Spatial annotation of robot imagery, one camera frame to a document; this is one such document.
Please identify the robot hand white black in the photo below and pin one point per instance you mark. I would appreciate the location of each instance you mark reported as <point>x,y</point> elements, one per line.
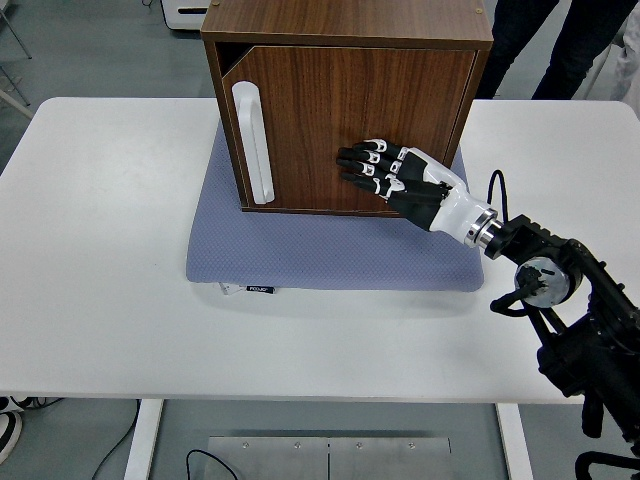
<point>430,185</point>

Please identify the brown wooden cabinet door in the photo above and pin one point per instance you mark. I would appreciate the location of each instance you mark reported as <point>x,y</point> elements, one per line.
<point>310,100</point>

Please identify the brown wooden cabinet body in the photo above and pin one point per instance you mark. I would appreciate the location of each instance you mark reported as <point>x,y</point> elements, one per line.
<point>350,20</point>

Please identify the blue-grey textured mat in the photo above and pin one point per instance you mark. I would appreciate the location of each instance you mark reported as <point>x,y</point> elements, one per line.
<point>325,250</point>

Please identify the person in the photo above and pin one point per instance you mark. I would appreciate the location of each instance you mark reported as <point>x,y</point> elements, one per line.
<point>575,60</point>
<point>630,70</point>

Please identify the black mat label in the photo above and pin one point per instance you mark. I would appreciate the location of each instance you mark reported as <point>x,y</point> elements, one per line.
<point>261,289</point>

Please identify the white mat tag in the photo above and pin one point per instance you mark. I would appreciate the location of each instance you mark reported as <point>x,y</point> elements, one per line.
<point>230,290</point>

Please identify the white table leg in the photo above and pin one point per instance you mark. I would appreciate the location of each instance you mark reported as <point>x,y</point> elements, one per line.
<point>515,445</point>
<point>142,440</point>

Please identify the grey metal plate with screws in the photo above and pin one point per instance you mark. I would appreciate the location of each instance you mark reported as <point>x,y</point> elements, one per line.
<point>390,460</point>
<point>265,460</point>

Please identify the white appliance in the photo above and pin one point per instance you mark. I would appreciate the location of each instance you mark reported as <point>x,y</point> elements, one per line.
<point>182,15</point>

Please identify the white black rounded object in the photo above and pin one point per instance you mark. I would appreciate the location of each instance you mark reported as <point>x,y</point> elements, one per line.
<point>9,430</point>

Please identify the grey metal chair frame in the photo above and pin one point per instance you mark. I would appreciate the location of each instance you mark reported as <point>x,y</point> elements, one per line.
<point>17,97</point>

